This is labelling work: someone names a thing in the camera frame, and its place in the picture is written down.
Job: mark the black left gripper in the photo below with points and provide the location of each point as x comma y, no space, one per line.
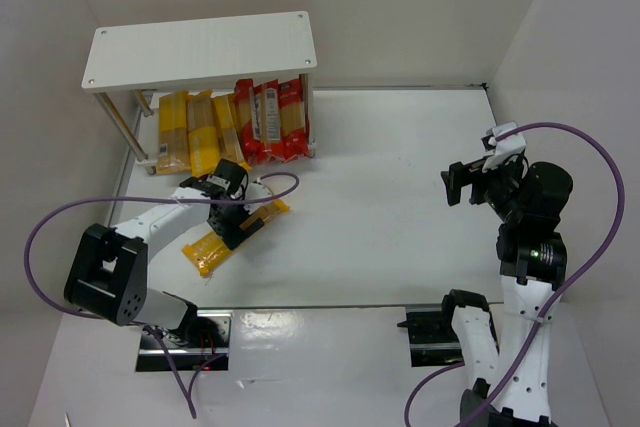
232,226

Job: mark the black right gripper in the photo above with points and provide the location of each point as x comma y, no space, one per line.
460,183

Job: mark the yellow spaghetti bag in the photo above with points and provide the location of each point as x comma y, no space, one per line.
173,150
202,134
209,252
230,147

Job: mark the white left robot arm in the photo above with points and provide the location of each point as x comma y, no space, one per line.
108,277

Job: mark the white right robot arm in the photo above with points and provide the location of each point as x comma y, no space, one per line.
507,371

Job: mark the white two-tier shelf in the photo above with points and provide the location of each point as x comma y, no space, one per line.
127,61

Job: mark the red spaghetti bag middle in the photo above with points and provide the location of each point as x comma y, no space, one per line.
268,130

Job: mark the red spaghetti bag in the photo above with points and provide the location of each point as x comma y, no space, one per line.
268,130
292,120
251,146

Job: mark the red spaghetti bag left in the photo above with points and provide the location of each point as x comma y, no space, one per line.
251,146

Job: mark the red spaghetti bag rightmost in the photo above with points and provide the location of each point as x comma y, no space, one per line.
292,120

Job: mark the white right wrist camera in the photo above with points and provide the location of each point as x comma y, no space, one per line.
501,143

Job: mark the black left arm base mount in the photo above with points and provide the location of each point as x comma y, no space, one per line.
207,344

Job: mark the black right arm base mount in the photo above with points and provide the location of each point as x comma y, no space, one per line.
432,343

